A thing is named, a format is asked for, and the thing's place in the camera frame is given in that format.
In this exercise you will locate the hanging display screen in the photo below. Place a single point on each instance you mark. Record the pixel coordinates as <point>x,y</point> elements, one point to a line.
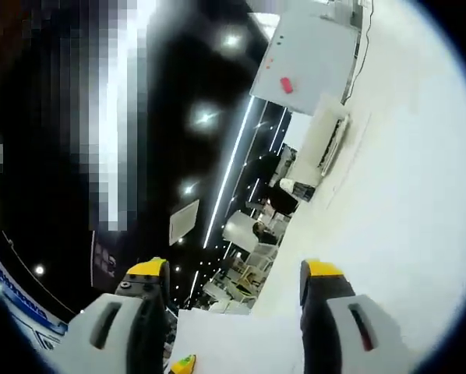
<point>102,261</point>

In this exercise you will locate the dark cup with white lid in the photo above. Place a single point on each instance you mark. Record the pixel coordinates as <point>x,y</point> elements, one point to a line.
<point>301,191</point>

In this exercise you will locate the white blue-trimmed worn device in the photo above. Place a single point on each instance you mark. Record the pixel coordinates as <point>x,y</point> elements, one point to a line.
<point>22,300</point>

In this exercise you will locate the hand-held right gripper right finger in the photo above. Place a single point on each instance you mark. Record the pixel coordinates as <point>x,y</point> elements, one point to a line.
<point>318,323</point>

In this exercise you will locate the white printer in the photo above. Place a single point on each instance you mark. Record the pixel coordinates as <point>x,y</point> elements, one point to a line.
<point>315,148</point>

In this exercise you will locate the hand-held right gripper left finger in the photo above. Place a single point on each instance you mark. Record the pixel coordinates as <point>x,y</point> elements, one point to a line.
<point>151,319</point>

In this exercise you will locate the whiteboard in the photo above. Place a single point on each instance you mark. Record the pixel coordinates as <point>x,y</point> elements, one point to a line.
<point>307,58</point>

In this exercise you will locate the red whiteboard eraser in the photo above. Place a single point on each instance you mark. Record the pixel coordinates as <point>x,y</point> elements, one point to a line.
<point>287,85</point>

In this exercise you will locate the ceiling air conditioner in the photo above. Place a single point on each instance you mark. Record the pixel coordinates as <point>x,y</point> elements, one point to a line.
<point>183,222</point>

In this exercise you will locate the white table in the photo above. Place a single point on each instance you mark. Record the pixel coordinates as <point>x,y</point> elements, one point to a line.
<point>392,175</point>

